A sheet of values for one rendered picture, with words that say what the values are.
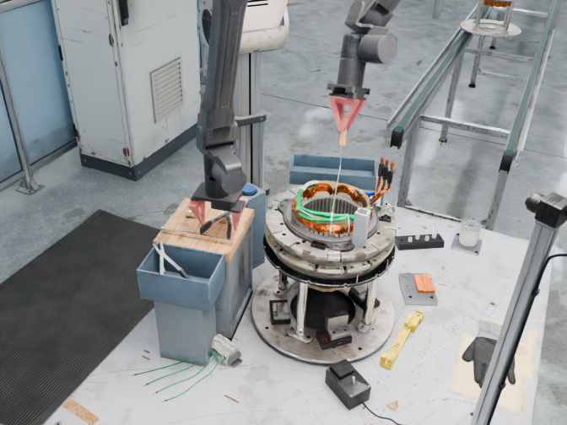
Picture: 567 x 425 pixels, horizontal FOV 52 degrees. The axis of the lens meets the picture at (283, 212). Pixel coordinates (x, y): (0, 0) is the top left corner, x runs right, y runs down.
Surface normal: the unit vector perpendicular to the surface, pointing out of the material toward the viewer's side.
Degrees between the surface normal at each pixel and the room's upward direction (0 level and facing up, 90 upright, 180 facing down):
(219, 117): 106
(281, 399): 0
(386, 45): 76
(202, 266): 90
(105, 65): 90
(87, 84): 90
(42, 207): 0
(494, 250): 0
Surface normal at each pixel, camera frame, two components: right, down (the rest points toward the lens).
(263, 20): 0.47, 0.50
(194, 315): -0.25, 0.53
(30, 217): 0.03, -0.83
